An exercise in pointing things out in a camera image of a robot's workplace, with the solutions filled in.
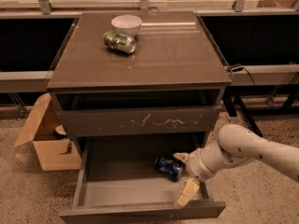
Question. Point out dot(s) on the white bowl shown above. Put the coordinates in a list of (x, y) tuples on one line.
[(127, 24)]

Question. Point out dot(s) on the open cardboard box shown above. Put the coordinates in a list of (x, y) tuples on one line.
[(43, 130)]

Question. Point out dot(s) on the closed top drawer front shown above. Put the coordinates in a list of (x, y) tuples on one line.
[(109, 122)]

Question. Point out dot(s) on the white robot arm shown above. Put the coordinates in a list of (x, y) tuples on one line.
[(235, 146)]

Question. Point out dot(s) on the dark grey drawer cabinet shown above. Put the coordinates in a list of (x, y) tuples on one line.
[(174, 65)]

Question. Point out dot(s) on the green soda can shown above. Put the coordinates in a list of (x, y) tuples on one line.
[(118, 41)]

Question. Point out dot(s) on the blue pepsi can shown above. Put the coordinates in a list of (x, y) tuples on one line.
[(170, 167)]

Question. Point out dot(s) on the open middle drawer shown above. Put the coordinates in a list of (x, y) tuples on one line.
[(117, 182)]

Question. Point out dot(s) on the black wheeled stand leg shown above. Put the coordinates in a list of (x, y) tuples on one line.
[(230, 102)]

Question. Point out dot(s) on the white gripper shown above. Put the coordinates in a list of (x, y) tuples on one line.
[(195, 165)]

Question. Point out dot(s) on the grey window ledge rail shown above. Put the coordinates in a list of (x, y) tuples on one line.
[(277, 74)]

